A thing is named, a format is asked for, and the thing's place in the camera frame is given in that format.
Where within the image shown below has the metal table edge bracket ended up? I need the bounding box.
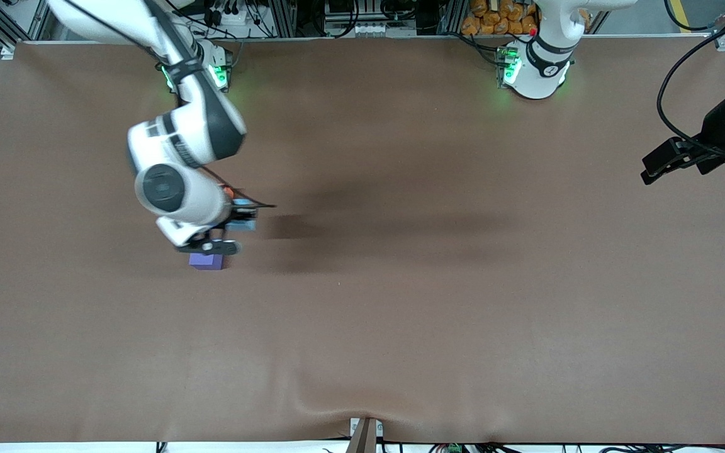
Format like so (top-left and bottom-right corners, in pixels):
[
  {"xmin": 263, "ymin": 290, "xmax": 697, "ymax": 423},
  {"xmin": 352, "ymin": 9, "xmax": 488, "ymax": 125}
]
[{"xmin": 349, "ymin": 417, "xmax": 384, "ymax": 453}]

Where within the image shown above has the purple foam block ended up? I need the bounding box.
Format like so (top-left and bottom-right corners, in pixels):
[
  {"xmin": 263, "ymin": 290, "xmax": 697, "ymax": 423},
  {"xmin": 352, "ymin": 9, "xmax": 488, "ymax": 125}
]
[{"xmin": 189, "ymin": 253, "xmax": 225, "ymax": 272}]

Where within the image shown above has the light blue foam block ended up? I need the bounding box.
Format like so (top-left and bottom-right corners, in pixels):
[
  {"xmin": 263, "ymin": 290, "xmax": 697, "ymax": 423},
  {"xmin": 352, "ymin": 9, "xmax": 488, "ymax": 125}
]
[{"xmin": 233, "ymin": 199, "xmax": 257, "ymax": 232}]

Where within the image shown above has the white power strip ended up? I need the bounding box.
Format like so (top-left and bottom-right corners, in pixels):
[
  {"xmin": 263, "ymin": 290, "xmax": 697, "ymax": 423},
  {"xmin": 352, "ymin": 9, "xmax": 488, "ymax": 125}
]
[{"xmin": 204, "ymin": 5, "xmax": 251, "ymax": 30}]

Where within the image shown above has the brown table cover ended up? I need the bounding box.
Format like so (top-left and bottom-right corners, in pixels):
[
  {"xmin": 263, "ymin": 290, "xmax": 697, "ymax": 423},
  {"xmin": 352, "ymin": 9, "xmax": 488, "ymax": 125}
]
[{"xmin": 0, "ymin": 35, "xmax": 725, "ymax": 445}]

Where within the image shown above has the orange snack bag pile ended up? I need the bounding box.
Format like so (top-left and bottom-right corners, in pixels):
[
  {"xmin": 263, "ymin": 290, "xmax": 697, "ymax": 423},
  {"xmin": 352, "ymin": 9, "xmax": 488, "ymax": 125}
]
[{"xmin": 461, "ymin": 0, "xmax": 541, "ymax": 36}]

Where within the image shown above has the white electronics box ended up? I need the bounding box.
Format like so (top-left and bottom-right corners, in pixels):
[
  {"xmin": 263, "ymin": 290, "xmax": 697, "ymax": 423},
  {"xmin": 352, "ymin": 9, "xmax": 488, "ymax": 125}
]
[{"xmin": 325, "ymin": 16, "xmax": 390, "ymax": 37}]

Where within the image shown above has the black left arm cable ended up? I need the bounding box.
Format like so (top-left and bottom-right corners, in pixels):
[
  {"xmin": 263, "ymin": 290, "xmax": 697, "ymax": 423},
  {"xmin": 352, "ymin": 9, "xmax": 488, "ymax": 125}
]
[{"xmin": 657, "ymin": 3, "xmax": 725, "ymax": 159}]

